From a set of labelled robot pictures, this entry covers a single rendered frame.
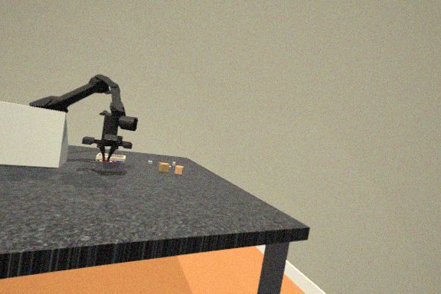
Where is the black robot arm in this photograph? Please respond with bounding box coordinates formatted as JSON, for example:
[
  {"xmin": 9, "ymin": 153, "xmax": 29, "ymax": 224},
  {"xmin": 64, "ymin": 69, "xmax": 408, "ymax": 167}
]
[{"xmin": 30, "ymin": 74, "xmax": 138, "ymax": 147}]

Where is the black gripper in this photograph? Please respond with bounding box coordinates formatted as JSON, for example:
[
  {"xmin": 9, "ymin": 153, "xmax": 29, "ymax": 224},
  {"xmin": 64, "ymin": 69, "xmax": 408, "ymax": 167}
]
[{"xmin": 82, "ymin": 126, "xmax": 132, "ymax": 162}]

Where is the orange cube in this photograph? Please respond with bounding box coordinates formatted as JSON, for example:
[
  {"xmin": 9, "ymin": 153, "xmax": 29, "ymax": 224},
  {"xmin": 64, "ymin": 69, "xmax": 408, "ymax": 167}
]
[{"xmin": 175, "ymin": 165, "xmax": 184, "ymax": 175}]

